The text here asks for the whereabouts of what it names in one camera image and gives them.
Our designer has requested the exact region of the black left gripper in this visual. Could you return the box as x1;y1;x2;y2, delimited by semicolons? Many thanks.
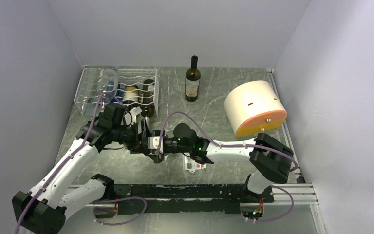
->
112;118;152;154

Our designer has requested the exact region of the dark bottle silver neck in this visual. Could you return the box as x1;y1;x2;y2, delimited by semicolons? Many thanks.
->
141;79;155;129

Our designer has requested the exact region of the white wire wine rack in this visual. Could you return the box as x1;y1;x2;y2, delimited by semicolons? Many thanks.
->
74;66;159;115

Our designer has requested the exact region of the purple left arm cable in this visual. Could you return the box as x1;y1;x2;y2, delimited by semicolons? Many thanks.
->
13;91;148;234

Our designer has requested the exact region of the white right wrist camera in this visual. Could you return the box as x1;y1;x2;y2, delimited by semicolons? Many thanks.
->
147;136;163;154

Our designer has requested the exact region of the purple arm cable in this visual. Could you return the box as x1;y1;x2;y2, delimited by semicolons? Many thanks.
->
13;91;148;234
154;111;299;224

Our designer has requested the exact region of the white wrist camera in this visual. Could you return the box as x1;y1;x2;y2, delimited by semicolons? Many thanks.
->
122;107;142;126
147;136;163;154

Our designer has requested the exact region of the cream cylindrical drum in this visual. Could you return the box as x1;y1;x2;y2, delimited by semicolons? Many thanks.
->
224;80;288;137

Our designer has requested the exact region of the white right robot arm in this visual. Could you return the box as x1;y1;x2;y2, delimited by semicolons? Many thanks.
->
143;123;297;202

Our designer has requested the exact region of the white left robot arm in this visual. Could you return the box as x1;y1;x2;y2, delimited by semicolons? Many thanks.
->
12;103;137;234

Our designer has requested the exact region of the brown bottle gold foil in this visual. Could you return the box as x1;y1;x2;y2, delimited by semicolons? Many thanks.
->
123;85;139;109

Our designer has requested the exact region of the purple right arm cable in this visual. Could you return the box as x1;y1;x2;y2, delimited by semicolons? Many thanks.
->
154;111;299;224

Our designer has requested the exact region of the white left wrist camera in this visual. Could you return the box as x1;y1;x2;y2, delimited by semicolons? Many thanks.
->
122;107;142;126

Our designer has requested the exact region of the aluminium frame rail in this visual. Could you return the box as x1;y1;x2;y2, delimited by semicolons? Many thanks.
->
264;182;328;234

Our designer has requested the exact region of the dark green labelled wine bottle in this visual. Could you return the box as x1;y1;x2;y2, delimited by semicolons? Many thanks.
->
185;55;201;102

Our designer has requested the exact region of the clear bottle with cork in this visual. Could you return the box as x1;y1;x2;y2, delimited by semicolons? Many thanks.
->
96;66;118;112

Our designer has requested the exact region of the blue wine bottle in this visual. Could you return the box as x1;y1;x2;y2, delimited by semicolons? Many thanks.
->
107;81;123;103

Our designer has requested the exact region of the printed card package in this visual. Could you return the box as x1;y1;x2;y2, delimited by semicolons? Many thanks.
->
182;153;206;173

